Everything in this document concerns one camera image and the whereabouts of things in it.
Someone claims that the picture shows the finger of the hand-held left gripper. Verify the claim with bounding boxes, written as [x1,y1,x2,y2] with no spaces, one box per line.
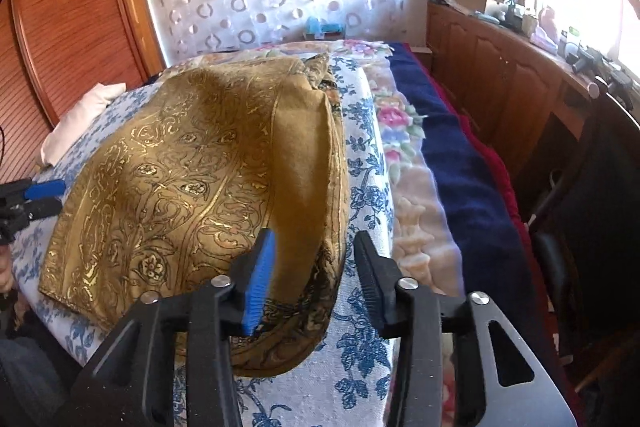
[22,179,67,201]
[17,198,64,221]

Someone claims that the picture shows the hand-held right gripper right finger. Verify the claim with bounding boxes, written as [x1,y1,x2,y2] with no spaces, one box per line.
[353,232,578,427]

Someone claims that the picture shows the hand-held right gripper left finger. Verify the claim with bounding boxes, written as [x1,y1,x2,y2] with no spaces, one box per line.
[70,228,278,427]

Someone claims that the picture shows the gold patterned garment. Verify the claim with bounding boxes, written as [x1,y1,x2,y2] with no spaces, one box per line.
[39,53,351,379]

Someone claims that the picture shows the white blue floral bed sheet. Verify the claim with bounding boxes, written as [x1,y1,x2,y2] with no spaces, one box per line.
[10,54,396,427]

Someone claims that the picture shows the white pillow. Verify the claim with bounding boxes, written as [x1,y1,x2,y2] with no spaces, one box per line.
[40,82,128,168]

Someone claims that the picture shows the pink floral fleece blanket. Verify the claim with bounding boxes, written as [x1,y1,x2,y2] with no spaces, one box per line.
[195,38,468,300]

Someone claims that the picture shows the navy blue blanket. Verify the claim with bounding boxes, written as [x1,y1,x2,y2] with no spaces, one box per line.
[387,42,556,358]

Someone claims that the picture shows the person's dark trousers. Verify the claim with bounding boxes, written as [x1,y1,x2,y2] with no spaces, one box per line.
[0,292,91,427]

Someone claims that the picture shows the red blanket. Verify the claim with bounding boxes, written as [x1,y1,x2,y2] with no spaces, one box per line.
[450,112,566,358]

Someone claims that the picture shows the black chair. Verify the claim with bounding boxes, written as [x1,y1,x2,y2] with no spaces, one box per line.
[530,92,640,408]

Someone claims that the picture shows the wooden sideboard cabinet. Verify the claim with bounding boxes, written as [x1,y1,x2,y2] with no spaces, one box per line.
[425,0,601,188]

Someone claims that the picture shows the blue box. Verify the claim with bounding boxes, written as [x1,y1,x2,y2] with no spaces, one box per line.
[306,17,346,40]

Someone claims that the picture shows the row of small clutter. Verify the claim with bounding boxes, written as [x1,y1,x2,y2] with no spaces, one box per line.
[430,0,640,108]

